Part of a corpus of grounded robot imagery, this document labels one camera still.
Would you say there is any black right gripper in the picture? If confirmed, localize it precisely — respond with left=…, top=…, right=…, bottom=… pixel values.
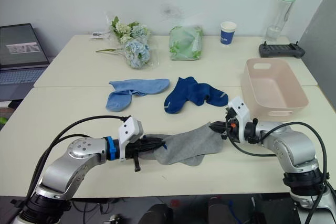
left=209, top=106, right=239, bottom=142

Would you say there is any dark grey handheld controller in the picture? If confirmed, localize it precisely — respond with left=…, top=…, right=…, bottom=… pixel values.
left=258, top=40, right=307, bottom=58

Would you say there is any clear bottle with green lid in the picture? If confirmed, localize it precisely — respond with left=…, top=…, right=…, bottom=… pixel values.
left=265, top=0, right=301, bottom=44

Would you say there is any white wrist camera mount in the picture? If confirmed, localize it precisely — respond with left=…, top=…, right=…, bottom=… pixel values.
left=117, top=116, right=145, bottom=163
left=226, top=96, right=251, bottom=145

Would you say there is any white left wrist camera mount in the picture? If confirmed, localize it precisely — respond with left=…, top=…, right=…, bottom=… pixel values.
left=117, top=116, right=145, bottom=163

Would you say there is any dark blue sock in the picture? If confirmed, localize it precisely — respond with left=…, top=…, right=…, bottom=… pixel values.
left=187, top=82, right=229, bottom=108
left=163, top=76, right=201, bottom=115

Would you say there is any green tissue packet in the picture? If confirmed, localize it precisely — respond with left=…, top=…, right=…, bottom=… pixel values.
left=168, top=24, right=204, bottom=61

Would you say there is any grey sock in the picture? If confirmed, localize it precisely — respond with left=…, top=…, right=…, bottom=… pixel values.
left=183, top=153, right=206, bottom=167
left=153, top=121, right=224, bottom=166

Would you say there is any light blue sock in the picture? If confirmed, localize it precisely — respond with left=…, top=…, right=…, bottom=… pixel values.
left=108, top=78, right=171, bottom=97
left=105, top=90, right=144, bottom=113

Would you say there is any blue and white paper cup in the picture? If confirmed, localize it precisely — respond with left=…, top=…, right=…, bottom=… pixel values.
left=219, top=20, right=238, bottom=46

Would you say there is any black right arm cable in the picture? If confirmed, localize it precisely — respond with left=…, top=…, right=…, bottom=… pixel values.
left=258, top=121, right=331, bottom=224
left=225, top=119, right=279, bottom=157

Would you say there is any grey laptop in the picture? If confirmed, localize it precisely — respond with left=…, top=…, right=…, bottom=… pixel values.
left=0, top=23, right=51, bottom=102

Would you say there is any grey partition panel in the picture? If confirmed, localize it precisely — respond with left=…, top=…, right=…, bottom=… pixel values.
left=298, top=0, right=336, bottom=101

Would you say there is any pink plastic container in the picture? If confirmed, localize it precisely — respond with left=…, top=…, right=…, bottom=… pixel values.
left=240, top=58, right=309, bottom=123

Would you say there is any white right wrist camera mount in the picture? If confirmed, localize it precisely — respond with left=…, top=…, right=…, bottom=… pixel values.
left=226, top=96, right=251, bottom=145

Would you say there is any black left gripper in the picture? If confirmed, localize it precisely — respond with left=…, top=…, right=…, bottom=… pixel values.
left=125, top=134, right=166, bottom=173

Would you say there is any wrapped artificial flower bouquet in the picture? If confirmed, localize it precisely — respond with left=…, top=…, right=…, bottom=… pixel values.
left=95, top=11, right=160, bottom=70

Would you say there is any dark rounded shape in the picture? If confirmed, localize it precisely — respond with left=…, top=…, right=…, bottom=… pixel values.
left=136, top=202, right=174, bottom=224

